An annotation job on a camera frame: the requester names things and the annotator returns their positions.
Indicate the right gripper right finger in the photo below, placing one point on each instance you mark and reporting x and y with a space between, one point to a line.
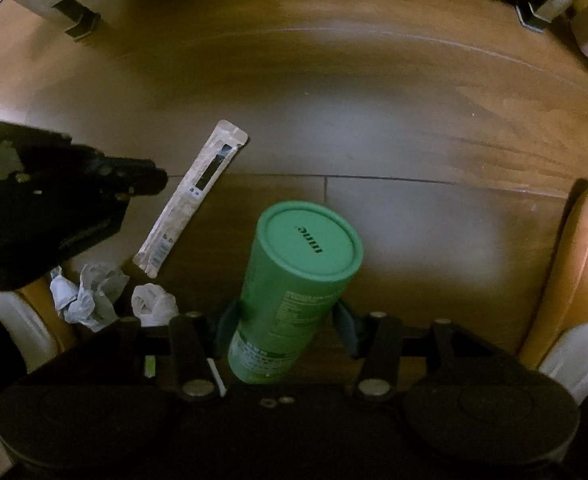
346 325

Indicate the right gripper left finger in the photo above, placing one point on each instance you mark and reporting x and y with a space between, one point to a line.
228 316

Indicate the clear chopstick wrapper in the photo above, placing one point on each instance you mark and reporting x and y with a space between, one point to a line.
216 155

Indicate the green cylindrical tube can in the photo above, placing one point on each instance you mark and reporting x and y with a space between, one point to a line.
303 258

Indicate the small crumpled white tissue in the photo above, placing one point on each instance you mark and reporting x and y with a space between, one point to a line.
153 306

